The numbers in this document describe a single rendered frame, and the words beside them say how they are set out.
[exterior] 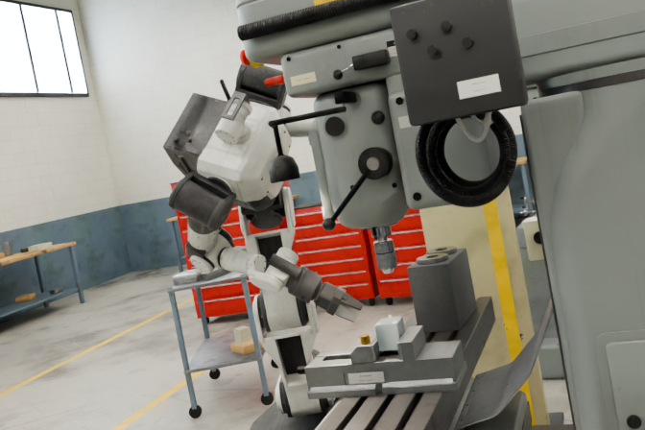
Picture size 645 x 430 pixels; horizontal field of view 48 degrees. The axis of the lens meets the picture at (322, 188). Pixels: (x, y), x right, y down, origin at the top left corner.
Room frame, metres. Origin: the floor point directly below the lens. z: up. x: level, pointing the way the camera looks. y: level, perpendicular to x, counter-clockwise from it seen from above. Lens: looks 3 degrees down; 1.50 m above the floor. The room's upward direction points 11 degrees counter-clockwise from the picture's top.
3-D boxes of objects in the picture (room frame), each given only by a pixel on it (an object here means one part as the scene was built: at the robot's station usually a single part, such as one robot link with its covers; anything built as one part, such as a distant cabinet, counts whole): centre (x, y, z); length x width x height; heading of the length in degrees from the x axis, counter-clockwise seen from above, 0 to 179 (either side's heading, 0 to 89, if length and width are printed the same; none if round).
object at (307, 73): (1.66, -0.16, 1.68); 0.34 x 0.24 x 0.10; 69
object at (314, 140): (1.72, -0.01, 1.45); 0.04 x 0.04 x 0.21; 69
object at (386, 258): (1.68, -0.12, 1.23); 0.05 x 0.05 x 0.06
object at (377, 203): (1.68, -0.12, 1.47); 0.21 x 0.19 x 0.32; 159
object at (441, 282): (2.06, -0.29, 1.05); 0.22 x 0.12 x 0.20; 155
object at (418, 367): (1.63, -0.06, 1.01); 0.35 x 0.15 x 0.11; 70
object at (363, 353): (1.64, -0.04, 1.04); 0.12 x 0.06 x 0.04; 160
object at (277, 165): (1.72, 0.08, 1.48); 0.07 x 0.07 x 0.06
